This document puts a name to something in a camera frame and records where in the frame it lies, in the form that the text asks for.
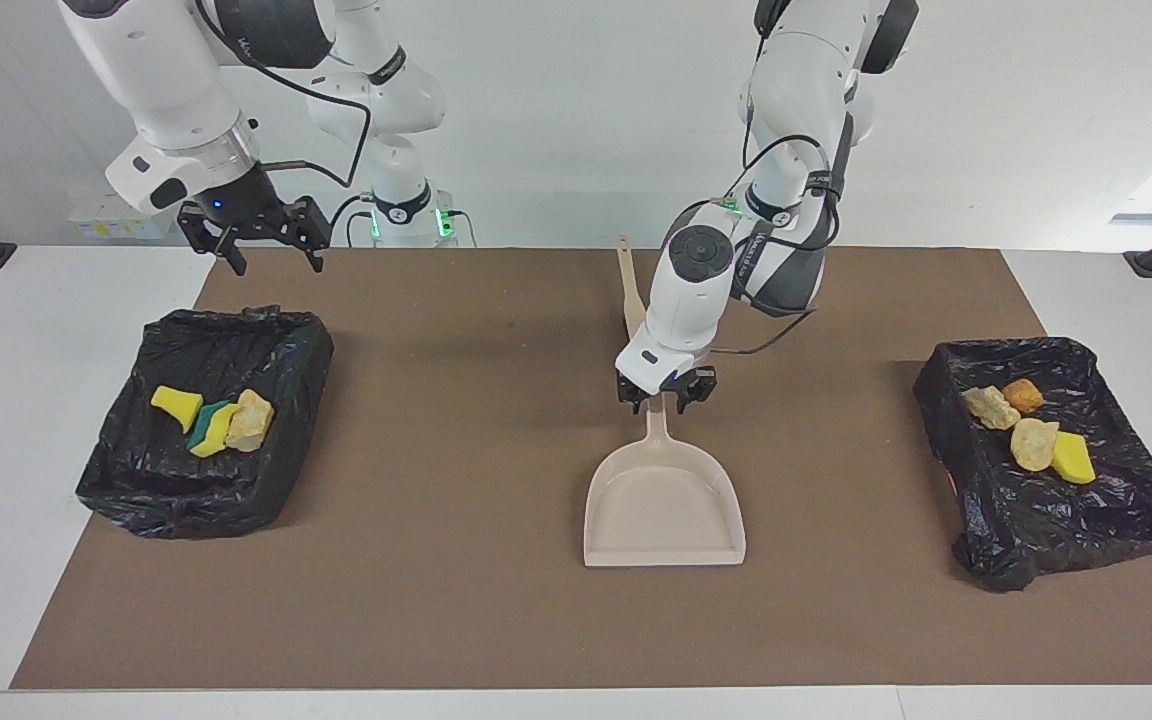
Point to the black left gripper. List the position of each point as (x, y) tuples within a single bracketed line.
[(681, 380)]

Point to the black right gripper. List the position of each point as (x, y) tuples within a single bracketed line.
[(241, 205)]

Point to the beige brush with black bristles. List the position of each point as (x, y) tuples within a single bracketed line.
[(631, 300)]

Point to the beige plastic dustpan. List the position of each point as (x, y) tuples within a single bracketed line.
[(661, 510)]

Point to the pale bread chunk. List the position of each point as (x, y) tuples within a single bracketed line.
[(249, 420)]

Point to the small yellow sponge wedge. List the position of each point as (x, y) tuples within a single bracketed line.
[(176, 405)]

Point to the notched yellow sponge piece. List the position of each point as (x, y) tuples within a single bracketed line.
[(208, 430)]

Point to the orange striped croissant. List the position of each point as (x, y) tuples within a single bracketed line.
[(989, 407)]

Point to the brown nugget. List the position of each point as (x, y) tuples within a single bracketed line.
[(1024, 395)]

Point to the round pale cracker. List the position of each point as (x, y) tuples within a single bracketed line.
[(1033, 445)]

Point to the green and yellow sponge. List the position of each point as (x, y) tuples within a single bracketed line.
[(1073, 460)]

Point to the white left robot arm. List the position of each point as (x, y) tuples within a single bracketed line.
[(696, 290)]

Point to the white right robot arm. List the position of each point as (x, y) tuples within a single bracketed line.
[(166, 80)]

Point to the bin lined with black bag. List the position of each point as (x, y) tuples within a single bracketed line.
[(1086, 520), (186, 490)]

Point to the brown table mat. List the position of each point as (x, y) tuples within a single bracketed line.
[(436, 600)]

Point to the white wall boxes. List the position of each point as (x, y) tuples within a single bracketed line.
[(96, 222)]

